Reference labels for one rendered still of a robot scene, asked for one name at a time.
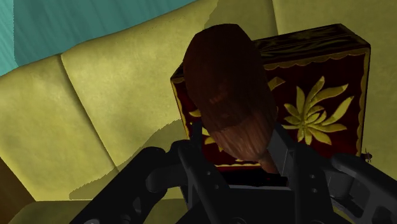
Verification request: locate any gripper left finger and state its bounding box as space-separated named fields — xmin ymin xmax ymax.
xmin=69 ymin=120 xmax=232 ymax=224

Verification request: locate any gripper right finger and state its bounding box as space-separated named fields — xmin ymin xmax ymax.
xmin=267 ymin=123 xmax=397 ymax=224

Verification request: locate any brown bristle brush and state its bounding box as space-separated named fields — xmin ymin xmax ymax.
xmin=182 ymin=24 xmax=280 ymax=174

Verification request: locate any yellow-green sofa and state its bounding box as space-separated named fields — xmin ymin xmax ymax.
xmin=0 ymin=0 xmax=397 ymax=224

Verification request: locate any dark red gold-flowered box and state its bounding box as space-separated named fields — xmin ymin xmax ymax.
xmin=169 ymin=24 xmax=372 ymax=173

